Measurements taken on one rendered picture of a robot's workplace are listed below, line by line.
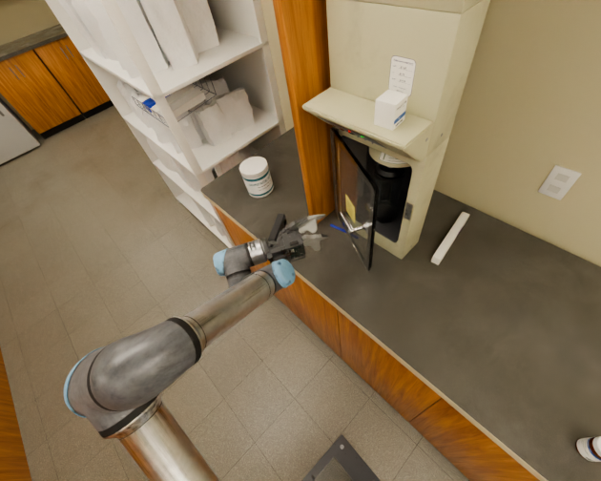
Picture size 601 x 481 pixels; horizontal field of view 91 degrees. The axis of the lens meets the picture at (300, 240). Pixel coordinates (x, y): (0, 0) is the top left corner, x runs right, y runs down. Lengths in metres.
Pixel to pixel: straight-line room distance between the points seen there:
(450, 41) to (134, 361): 0.77
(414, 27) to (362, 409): 1.74
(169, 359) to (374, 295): 0.74
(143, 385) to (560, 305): 1.17
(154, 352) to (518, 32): 1.15
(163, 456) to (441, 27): 0.93
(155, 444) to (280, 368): 1.39
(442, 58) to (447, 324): 0.75
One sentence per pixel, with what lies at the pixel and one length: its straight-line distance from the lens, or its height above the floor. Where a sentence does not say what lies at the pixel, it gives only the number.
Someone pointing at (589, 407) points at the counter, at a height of 0.94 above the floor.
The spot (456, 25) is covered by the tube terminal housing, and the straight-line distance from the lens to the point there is 0.70.
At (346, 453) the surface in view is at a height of 0.01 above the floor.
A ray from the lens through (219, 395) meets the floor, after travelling 2.09.
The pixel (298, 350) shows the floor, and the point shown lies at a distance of 2.02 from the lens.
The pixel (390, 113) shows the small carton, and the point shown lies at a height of 1.55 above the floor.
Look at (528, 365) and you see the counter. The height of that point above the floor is 0.94.
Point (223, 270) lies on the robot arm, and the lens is 0.90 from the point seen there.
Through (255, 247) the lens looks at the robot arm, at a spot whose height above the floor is 1.23.
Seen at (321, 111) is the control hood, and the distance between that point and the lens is 0.83.
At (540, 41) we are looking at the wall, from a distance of 1.13.
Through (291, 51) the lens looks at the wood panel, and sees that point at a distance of 0.88.
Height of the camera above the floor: 1.91
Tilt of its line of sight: 52 degrees down
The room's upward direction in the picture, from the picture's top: 13 degrees counter-clockwise
